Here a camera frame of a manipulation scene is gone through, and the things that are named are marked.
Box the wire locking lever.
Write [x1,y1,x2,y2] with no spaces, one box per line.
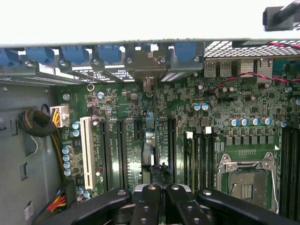
[271,164,281,214]

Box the red and black twisted wire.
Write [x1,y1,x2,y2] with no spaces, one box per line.
[209,41,300,94]

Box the black cable plug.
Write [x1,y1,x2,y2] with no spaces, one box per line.
[262,0,300,32]

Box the blue card clip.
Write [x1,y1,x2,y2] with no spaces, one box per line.
[97,44,123,63]
[60,45,90,66]
[24,46,55,64]
[0,48,21,68]
[173,42,198,62]

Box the white power connector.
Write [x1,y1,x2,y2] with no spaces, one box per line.
[49,105,70,128]

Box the coloured wire bundle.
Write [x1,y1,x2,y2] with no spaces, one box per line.
[46,187,68,214]

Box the green motherboard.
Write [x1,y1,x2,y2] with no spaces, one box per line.
[57,77,300,221]

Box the white expansion slot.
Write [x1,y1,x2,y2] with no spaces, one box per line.
[79,116,96,191]

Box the short black expansion slot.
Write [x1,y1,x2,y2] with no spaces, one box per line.
[133,119,143,141]

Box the silver rear port block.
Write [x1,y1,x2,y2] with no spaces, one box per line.
[256,58,274,84]
[219,60,233,77]
[238,59,256,78]
[203,60,219,78]

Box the long black expansion slot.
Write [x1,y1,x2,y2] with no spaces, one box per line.
[100,119,111,192]
[167,118,177,183]
[116,119,128,188]

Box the CPU socket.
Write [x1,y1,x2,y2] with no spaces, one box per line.
[217,151,280,213]

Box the black RAM slot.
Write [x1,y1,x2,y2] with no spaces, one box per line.
[280,127,288,221]
[288,127,296,221]
[210,135,218,188]
[195,135,203,192]
[203,127,211,190]
[296,127,300,221]

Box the open grey PC case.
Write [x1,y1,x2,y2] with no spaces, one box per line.
[0,37,300,225]

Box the black sleeved power cable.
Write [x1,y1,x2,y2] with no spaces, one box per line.
[17,108,66,186]

